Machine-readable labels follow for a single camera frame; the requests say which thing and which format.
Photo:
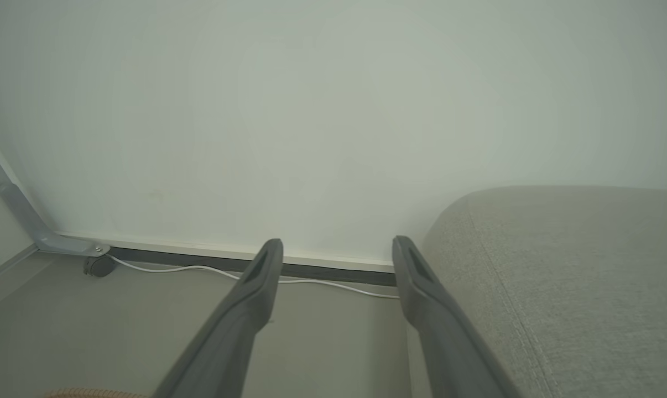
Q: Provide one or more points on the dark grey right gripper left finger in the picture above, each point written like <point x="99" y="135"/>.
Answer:
<point x="239" y="326"/>

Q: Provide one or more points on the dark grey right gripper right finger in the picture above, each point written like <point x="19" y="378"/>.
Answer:
<point x="444" y="342"/>

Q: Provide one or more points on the cream perforated laundry basket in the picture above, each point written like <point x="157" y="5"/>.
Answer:
<point x="90" y="393"/>

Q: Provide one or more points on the dark baseboard strip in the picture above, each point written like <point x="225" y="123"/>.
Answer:
<point x="201" y="258"/>

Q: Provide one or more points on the small black caster wheel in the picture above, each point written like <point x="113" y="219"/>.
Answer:
<point x="98" y="266"/>

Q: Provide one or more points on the grey fabric sofa cushion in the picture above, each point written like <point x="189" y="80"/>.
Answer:
<point x="588" y="287"/>

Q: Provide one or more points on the grey metal frame with caster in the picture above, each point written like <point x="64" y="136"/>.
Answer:
<point x="21" y="213"/>

